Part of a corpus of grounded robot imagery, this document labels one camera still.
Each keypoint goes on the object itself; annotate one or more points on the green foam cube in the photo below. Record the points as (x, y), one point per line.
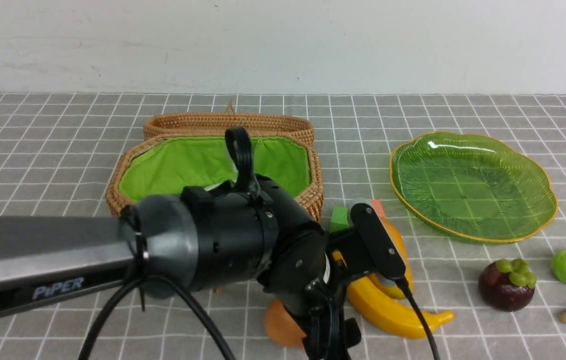
(339, 220)

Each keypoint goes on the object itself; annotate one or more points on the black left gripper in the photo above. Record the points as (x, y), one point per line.
(329, 335)

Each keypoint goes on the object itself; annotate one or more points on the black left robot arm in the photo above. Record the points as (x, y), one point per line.
(184, 243)

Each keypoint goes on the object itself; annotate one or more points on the purple toy mangosteen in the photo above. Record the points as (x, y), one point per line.
(507, 285)

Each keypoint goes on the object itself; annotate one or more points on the yellow toy banana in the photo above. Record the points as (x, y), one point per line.
(380, 306)

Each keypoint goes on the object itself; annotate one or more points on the orange foam cube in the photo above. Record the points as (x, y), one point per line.
(378, 207)

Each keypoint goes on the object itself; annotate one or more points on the woven rattan basket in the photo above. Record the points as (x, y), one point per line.
(167, 163)

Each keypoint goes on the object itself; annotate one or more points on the green glass leaf plate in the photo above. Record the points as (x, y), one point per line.
(473, 188)

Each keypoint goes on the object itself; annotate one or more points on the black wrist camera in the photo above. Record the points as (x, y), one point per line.
(382, 253)

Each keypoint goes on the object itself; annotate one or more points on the grey checkered tablecloth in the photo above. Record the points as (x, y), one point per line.
(58, 151)

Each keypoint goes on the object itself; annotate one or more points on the orange toy mango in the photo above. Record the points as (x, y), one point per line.
(397, 250)

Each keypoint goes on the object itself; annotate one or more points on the woven rattan basket lid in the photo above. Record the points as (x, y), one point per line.
(199, 123)

